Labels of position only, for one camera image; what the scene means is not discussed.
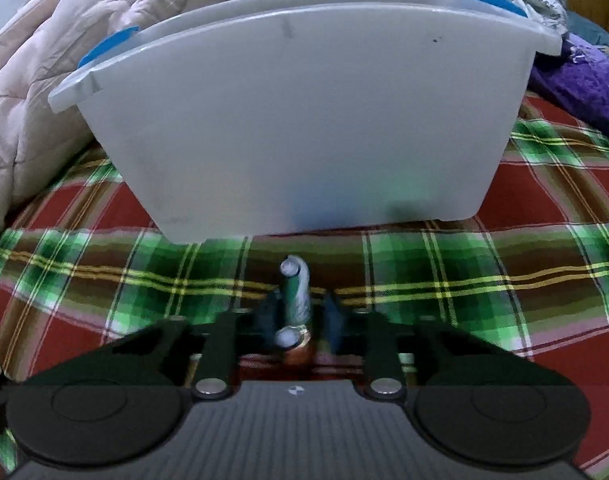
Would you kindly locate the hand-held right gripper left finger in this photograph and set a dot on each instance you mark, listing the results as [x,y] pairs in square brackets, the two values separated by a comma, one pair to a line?
[267,319]

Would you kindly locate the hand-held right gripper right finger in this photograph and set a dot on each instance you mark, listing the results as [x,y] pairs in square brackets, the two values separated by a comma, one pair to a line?
[332,324]

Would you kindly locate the red green plaid bed sheet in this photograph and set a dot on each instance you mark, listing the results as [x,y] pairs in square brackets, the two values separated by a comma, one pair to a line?
[484,270]

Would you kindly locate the pink quilt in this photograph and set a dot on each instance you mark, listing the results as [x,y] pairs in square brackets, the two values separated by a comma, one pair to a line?
[59,60]

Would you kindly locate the purple garment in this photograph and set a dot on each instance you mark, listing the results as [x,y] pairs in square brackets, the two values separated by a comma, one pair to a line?
[584,80]

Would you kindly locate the blue printed pillow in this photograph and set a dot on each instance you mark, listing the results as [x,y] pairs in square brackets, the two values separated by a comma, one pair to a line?
[591,35]

